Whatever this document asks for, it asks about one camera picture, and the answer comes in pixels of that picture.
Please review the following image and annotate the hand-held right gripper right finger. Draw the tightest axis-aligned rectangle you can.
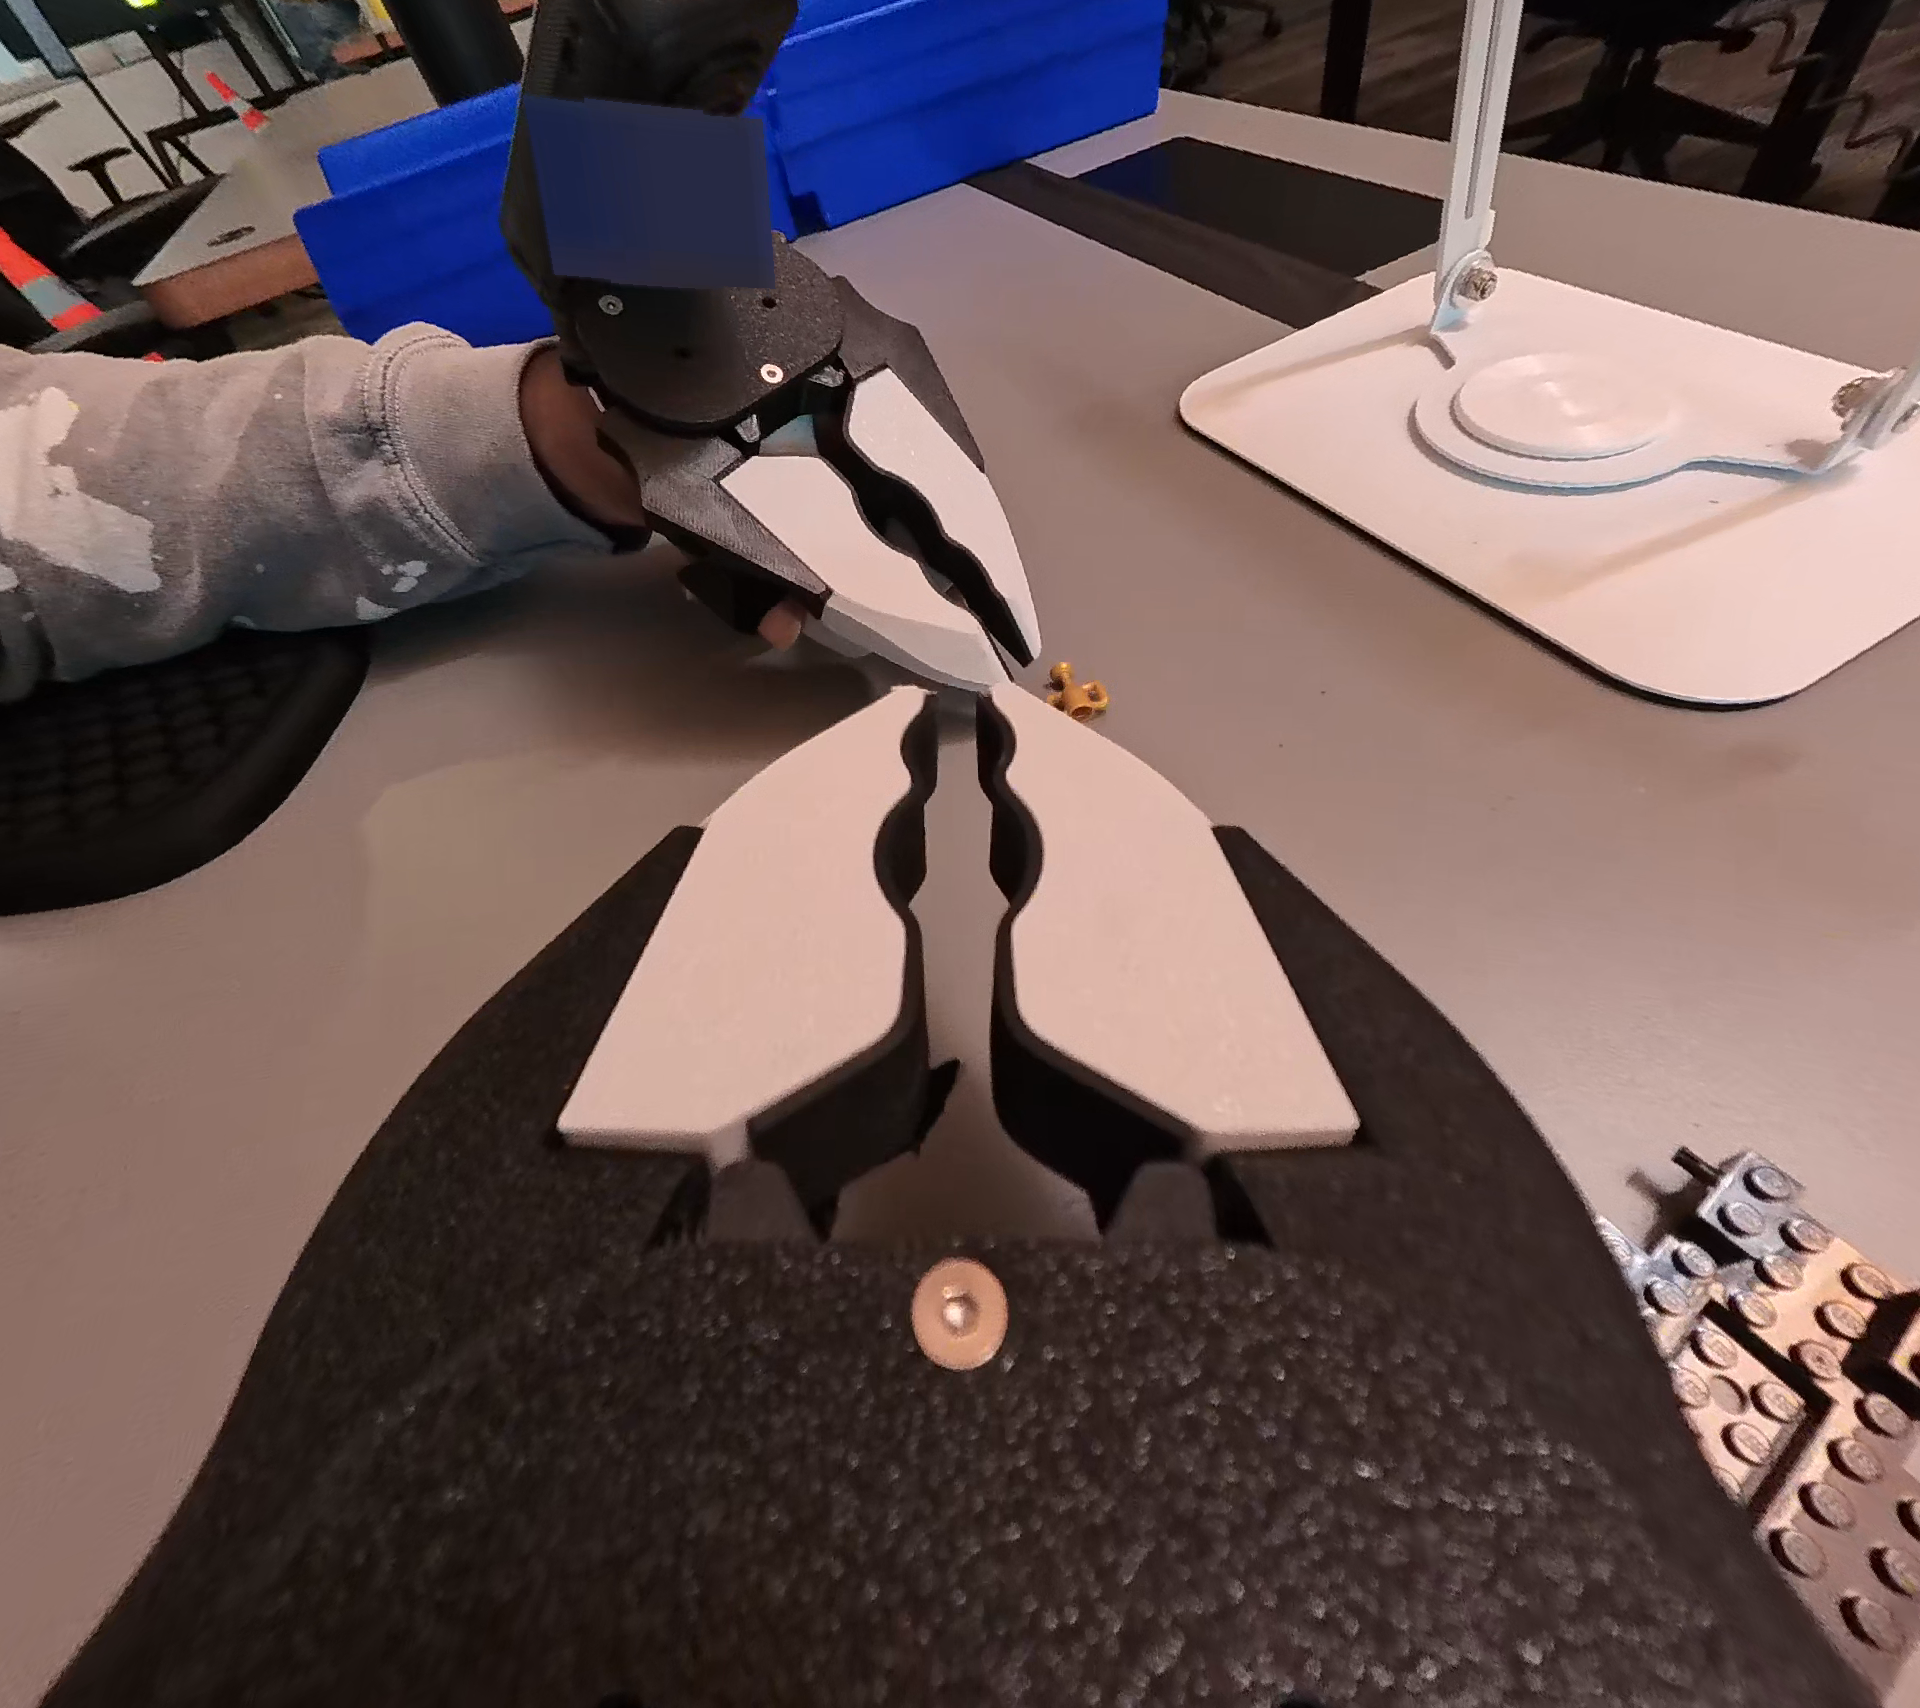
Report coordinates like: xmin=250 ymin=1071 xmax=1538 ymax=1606
xmin=975 ymin=684 xmax=1364 ymax=1171

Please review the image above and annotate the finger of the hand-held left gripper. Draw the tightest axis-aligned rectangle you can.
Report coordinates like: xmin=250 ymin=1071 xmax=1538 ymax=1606
xmin=850 ymin=359 xmax=1045 ymax=673
xmin=721 ymin=450 xmax=1002 ymax=698

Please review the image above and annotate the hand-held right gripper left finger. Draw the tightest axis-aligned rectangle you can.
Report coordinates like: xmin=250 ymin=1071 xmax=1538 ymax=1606
xmin=560 ymin=684 xmax=956 ymax=1171

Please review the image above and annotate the dark grey lego plate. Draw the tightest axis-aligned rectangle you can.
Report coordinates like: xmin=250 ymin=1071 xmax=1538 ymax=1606
xmin=1680 ymin=1258 xmax=1920 ymax=1675

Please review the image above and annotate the brown topped desk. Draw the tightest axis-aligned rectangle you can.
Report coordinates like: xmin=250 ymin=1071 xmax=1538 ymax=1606
xmin=130 ymin=53 xmax=542 ymax=335

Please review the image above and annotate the black round cushion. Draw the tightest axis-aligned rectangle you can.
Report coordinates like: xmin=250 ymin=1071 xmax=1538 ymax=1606
xmin=0 ymin=624 xmax=375 ymax=921

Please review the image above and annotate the white book stand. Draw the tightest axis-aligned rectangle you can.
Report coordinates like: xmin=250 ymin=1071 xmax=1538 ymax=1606
xmin=1177 ymin=0 xmax=1920 ymax=710

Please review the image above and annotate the orange traffic cone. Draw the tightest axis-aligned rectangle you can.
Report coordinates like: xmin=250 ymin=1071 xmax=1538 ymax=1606
xmin=0 ymin=224 xmax=98 ymax=351

